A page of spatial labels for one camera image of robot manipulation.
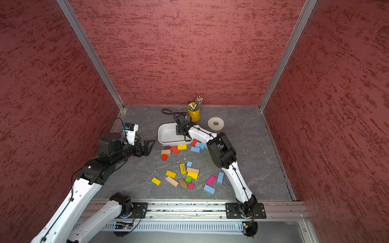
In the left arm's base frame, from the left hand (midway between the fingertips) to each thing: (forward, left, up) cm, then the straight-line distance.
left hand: (146, 143), depth 72 cm
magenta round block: (-13, -22, -23) cm, 34 cm away
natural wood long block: (-10, -11, -24) cm, 28 cm away
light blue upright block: (-8, -38, -24) cm, 46 cm away
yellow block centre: (-7, -9, -23) cm, 26 cm away
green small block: (-9, -20, -23) cm, 32 cm away
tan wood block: (-4, -21, -24) cm, 32 cm away
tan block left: (+7, -5, -22) cm, 23 cm away
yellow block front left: (-11, -2, -24) cm, 26 cm away
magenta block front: (-9, -33, -24) cm, 42 cm away
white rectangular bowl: (+22, -3, -26) cm, 35 cm away
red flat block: (+9, -10, -23) cm, 27 cm away
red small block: (+4, -4, -23) cm, 24 cm away
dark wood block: (-11, -17, -24) cm, 31 cm away
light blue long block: (+10, -23, -23) cm, 34 cm away
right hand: (+23, -14, -22) cm, 35 cm away
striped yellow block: (-3, -16, -22) cm, 28 cm away
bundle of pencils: (+39, -25, -9) cm, 47 cm away
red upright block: (+14, -23, -21) cm, 34 cm away
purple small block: (+10, -5, -22) cm, 25 cm away
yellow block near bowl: (+11, -15, -24) cm, 30 cm away
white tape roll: (+32, -38, -24) cm, 55 cm away
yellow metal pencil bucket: (+35, -22, -14) cm, 43 cm away
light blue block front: (-14, -32, -24) cm, 42 cm away
